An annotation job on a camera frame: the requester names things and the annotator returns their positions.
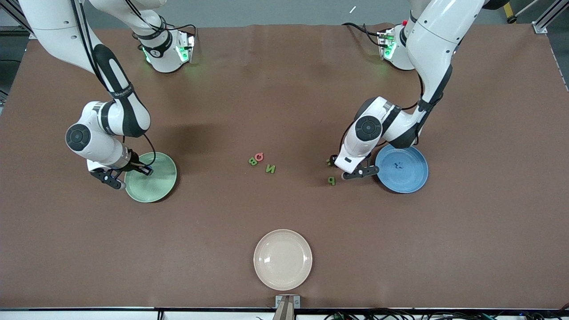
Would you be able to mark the brown table cover sheet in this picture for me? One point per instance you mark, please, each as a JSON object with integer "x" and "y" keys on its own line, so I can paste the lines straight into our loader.
{"x": 284, "y": 89}

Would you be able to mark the brown camera support pole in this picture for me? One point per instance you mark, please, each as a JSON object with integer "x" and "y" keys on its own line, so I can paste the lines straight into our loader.
{"x": 286, "y": 311}

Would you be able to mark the green uppercase letter B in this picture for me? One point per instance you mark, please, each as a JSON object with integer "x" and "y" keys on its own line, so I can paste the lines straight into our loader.
{"x": 253, "y": 161}

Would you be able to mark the aluminium frame profile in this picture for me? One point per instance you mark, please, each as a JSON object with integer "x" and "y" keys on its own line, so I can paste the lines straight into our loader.
{"x": 13, "y": 18}
{"x": 549, "y": 18}

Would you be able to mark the olive green lowercase letter c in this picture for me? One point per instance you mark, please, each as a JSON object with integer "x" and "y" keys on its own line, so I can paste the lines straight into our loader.
{"x": 330, "y": 161}

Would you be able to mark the yellow black striped bar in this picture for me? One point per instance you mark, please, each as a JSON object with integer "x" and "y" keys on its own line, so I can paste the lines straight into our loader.
{"x": 512, "y": 18}

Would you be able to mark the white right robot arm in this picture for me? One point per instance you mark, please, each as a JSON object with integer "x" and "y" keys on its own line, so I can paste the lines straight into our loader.
{"x": 100, "y": 146}

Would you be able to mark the blue plate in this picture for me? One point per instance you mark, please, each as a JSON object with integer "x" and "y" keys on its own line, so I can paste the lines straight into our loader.
{"x": 404, "y": 178}

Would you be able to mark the pink uppercase letter Q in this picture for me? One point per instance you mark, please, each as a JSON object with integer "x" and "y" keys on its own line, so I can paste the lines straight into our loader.
{"x": 262, "y": 154}

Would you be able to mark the light green plate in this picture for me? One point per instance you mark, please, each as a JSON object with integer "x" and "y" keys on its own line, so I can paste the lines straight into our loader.
{"x": 153, "y": 186}

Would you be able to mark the blue lowercase letter t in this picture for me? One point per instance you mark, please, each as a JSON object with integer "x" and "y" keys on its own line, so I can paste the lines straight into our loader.
{"x": 399, "y": 166}

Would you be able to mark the grey metal bracket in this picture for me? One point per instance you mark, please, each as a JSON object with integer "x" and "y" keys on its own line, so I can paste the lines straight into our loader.
{"x": 279, "y": 302}

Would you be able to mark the green uppercase letter N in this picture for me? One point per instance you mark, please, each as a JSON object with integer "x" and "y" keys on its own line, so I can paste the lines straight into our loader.
{"x": 267, "y": 169}

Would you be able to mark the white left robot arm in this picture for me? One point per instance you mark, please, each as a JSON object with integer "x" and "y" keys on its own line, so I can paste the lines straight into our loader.
{"x": 433, "y": 49}

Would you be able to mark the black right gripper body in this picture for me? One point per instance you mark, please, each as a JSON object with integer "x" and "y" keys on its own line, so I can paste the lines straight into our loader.
{"x": 134, "y": 165}

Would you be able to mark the beige plate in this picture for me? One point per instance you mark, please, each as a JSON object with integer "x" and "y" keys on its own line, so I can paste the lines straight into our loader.
{"x": 282, "y": 260}

